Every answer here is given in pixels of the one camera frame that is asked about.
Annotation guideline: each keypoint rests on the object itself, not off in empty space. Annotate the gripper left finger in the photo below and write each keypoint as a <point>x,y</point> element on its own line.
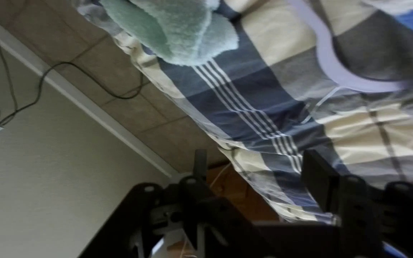
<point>206,211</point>

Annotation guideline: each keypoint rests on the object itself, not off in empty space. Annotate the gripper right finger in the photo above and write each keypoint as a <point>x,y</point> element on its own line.
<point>360,215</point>

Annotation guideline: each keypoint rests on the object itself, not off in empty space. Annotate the light blue towel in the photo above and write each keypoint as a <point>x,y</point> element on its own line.
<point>181,32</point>

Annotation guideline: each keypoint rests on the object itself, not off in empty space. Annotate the plaid bed sheet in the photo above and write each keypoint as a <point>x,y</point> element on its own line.
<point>274,118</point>

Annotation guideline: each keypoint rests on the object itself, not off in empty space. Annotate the lavender plastic hanger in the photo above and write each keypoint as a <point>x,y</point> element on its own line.
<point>330,62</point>

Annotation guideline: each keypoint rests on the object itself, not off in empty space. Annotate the brown wooden bed frame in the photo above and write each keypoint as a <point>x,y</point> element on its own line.
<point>242,195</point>

